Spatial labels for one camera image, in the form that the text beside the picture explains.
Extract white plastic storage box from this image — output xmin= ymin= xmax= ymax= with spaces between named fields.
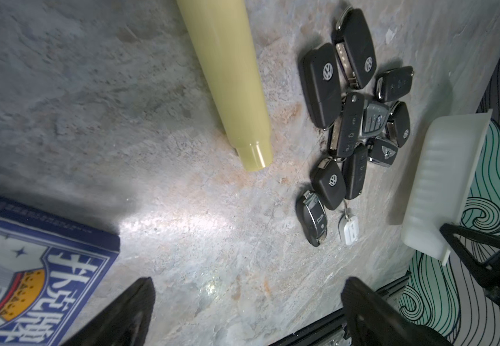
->
xmin=401 ymin=110 xmax=493 ymax=265

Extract white key tag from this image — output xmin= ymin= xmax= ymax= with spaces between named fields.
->
xmin=338 ymin=213 xmax=359 ymax=246

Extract black flip key centre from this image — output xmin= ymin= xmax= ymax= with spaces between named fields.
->
xmin=328 ymin=92 xmax=365 ymax=159

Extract black VW key large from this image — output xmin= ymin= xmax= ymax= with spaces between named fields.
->
xmin=300 ymin=43 xmax=342 ymax=129

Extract black Bentley key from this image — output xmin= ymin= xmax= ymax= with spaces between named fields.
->
xmin=366 ymin=136 xmax=399 ymax=167

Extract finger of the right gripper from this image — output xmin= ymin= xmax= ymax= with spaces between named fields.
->
xmin=440 ymin=223 xmax=500 ymax=307

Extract black key top right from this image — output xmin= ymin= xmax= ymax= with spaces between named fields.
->
xmin=375 ymin=66 xmax=414 ymax=102

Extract black key silver trim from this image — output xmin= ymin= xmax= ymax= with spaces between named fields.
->
xmin=296 ymin=190 xmax=328 ymax=247

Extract silver BMW key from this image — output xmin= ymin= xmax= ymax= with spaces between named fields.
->
xmin=359 ymin=101 xmax=390 ymax=139

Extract black flip key buttons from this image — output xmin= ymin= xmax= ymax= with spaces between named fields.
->
xmin=342 ymin=144 xmax=368 ymax=200

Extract blue playing card box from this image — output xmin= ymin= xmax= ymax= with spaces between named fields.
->
xmin=0 ymin=197 xmax=120 ymax=345

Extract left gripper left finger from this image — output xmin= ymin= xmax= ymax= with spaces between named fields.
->
xmin=64 ymin=277 xmax=156 ymax=345

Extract black VW key top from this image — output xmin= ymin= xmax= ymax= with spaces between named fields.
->
xmin=332 ymin=7 xmax=377 ymax=90

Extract yellow plastic cylinder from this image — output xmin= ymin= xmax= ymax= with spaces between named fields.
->
xmin=177 ymin=1 xmax=273 ymax=172

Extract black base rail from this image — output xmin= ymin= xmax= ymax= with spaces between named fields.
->
xmin=272 ymin=270 xmax=411 ymax=346

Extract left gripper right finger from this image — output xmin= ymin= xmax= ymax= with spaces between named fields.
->
xmin=342 ymin=277 xmax=450 ymax=346

